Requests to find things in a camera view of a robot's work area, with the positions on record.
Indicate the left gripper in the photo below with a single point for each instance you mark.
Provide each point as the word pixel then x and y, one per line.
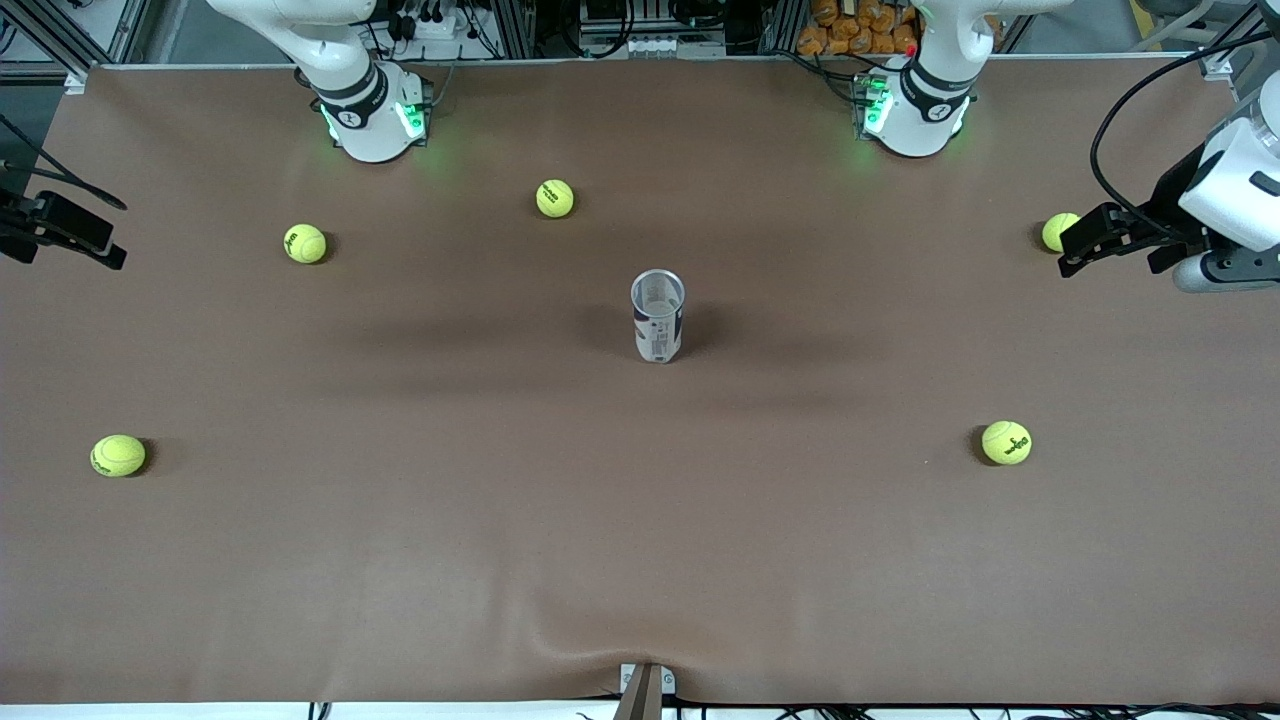
pixel 1172 198

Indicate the white blue tennis ball can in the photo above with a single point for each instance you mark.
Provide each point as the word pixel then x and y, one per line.
pixel 658 335

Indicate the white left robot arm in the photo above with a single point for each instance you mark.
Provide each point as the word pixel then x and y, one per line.
pixel 915 125

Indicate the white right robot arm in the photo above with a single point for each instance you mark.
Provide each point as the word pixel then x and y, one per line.
pixel 370 130

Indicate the yellow tennis ball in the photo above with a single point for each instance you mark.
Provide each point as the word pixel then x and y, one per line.
pixel 305 243
pixel 1006 442
pixel 555 198
pixel 118 455
pixel 1055 230

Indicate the orange bagged items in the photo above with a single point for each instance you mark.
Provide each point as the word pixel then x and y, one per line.
pixel 860 30

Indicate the white power strip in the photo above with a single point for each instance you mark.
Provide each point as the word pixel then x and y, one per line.
pixel 440 28

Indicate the brown table mat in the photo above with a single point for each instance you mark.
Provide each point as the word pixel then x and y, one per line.
pixel 640 550

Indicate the aluminium frame profile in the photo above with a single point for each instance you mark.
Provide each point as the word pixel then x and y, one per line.
pixel 76 76
pixel 1215 65

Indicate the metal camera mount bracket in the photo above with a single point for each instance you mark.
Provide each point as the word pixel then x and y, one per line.
pixel 645 700

